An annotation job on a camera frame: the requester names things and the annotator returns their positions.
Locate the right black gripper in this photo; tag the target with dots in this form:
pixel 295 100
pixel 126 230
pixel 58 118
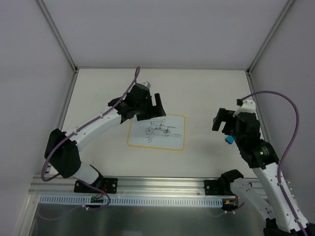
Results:
pixel 226 120

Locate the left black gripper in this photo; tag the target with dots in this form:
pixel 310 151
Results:
pixel 149 109

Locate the blue whiteboard eraser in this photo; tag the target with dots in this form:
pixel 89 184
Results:
pixel 229 139

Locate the yellow-framed small whiteboard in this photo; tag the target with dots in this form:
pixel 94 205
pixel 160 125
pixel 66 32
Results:
pixel 166 133

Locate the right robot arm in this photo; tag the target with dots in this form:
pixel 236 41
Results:
pixel 281 214

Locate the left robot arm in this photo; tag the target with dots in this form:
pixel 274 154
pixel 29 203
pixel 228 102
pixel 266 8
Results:
pixel 64 147

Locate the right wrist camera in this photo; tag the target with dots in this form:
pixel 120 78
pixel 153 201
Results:
pixel 245 106

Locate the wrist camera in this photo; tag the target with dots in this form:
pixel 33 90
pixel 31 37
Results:
pixel 144 85
pixel 245 106

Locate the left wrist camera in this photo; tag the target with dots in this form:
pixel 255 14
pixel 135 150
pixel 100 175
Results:
pixel 144 85

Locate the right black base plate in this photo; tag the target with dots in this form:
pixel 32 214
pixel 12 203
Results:
pixel 213 188

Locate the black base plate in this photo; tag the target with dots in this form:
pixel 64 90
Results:
pixel 213 188
pixel 108 185

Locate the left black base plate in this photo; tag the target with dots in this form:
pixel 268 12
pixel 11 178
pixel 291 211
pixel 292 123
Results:
pixel 108 185

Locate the aluminium mounting rail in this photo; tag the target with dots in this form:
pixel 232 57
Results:
pixel 129 186

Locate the right aluminium frame post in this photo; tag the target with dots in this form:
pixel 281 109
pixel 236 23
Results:
pixel 270 35

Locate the aluminium frame post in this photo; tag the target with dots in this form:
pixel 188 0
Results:
pixel 270 35
pixel 53 28

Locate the white slotted cable duct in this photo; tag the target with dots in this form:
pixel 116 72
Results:
pixel 131 201

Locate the left aluminium frame post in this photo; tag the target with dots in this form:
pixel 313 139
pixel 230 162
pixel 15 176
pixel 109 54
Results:
pixel 53 28

